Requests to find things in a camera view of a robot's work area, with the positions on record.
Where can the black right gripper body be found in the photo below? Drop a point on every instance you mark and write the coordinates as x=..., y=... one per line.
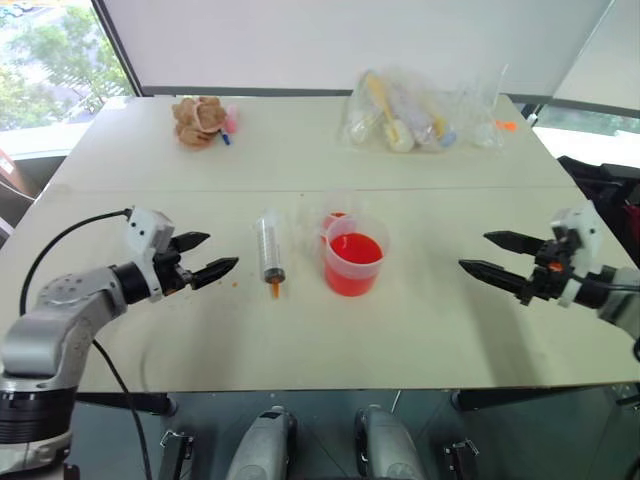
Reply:
x=552, y=272

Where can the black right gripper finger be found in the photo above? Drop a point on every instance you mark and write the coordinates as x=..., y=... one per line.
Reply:
x=512, y=242
x=492, y=275

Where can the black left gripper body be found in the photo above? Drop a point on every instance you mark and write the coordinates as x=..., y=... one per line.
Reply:
x=170, y=277

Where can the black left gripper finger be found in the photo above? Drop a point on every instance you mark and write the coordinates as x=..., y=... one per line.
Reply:
x=216, y=271
x=191, y=241

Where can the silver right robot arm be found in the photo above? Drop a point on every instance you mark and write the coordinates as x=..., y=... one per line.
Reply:
x=614, y=300

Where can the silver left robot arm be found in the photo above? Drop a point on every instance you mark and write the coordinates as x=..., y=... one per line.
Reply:
x=55, y=320

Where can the clear plastic syringe orange tip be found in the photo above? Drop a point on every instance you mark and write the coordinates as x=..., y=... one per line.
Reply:
x=271, y=250

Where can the small clear plastic cup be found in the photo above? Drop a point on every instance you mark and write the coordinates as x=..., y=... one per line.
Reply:
x=339, y=212

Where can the beaker of red liquid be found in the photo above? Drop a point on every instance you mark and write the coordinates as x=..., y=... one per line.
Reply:
x=354, y=260

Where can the blue pen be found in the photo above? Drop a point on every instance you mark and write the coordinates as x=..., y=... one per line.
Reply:
x=226, y=138

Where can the orange small clip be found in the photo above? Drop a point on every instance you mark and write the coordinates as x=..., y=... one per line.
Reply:
x=506, y=125

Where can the brown plush toy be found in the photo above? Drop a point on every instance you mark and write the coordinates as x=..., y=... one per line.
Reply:
x=198, y=121

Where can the pink small toy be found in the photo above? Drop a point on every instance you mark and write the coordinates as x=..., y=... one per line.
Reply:
x=231, y=120

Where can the clear plastic bag with brushes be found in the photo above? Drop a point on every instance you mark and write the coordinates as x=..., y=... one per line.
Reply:
x=420, y=115

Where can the grey left robot leg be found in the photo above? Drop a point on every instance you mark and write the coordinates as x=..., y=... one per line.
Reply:
x=262, y=445

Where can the grey robot leg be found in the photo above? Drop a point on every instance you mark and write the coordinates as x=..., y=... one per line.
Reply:
x=385, y=445
x=262, y=445

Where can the brown cardboard box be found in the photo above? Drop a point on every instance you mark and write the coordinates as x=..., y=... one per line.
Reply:
x=11, y=175

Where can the grey right robot leg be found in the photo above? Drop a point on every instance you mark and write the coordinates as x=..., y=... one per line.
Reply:
x=385, y=445

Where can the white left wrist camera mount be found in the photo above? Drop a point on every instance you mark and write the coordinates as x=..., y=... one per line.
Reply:
x=146, y=231

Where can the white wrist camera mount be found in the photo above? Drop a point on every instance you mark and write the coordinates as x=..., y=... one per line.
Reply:
x=146, y=231
x=580, y=235

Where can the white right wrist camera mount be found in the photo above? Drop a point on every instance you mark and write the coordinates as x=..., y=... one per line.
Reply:
x=580, y=235

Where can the black window frame post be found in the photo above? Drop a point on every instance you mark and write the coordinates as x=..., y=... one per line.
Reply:
x=116, y=47

